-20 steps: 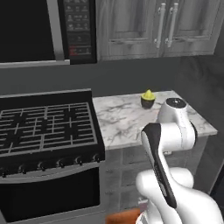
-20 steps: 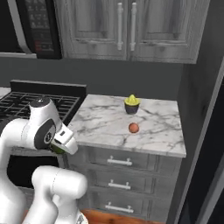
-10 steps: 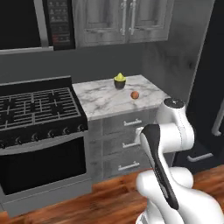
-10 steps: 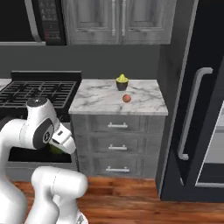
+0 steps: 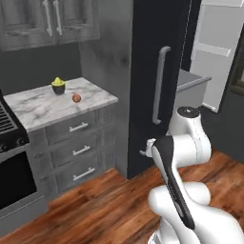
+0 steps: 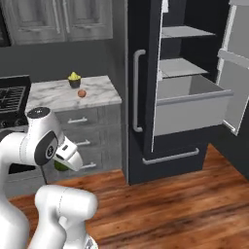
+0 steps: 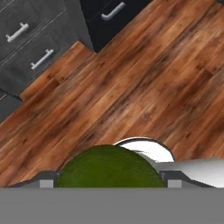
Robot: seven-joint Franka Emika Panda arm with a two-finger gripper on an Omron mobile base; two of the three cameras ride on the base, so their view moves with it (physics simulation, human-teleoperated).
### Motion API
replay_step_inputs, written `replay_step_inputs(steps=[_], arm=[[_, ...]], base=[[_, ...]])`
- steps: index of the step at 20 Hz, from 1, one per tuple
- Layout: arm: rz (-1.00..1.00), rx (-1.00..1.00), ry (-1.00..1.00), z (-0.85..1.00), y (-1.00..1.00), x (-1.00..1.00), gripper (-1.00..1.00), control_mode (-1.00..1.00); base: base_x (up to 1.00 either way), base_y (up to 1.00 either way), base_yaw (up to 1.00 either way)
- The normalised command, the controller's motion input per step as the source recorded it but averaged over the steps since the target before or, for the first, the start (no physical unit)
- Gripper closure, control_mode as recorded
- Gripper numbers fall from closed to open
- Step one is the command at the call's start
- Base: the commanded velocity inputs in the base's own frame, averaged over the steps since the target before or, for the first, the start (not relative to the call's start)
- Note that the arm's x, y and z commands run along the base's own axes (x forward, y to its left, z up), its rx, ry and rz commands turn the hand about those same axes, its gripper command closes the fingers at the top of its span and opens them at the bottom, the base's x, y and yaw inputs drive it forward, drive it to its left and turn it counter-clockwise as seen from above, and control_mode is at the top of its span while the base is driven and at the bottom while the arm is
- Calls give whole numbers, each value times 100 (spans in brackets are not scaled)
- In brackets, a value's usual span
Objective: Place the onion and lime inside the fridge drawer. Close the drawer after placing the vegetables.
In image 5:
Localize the brown onion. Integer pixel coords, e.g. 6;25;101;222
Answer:
71;93;82;104

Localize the grey fridge door handle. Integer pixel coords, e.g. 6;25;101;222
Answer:
152;46;172;126

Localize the grey cupboard door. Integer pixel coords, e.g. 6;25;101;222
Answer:
0;0;55;52
51;0;101;45

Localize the black fridge door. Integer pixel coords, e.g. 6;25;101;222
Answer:
127;0;194;179

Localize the open white-lined fridge door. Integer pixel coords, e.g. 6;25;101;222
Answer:
189;0;244;114

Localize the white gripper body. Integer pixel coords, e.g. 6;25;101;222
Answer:
139;137;157;158

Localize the black and steel stove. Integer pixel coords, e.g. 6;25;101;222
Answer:
0;90;50;238

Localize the silver cupboard door handle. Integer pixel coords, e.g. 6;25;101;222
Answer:
52;0;64;36
42;0;53;37

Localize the grey fridge drawer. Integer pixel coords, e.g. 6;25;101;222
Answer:
173;69;213;119

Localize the grey drawer front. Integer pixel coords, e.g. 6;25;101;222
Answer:
54;154;103;193
49;132;100;169
44;110;98;146

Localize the grey tall side panel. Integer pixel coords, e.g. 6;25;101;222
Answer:
79;0;134;179

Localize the silver drawer handle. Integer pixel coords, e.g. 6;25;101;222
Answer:
69;122;90;133
72;167;96;182
71;145;92;157

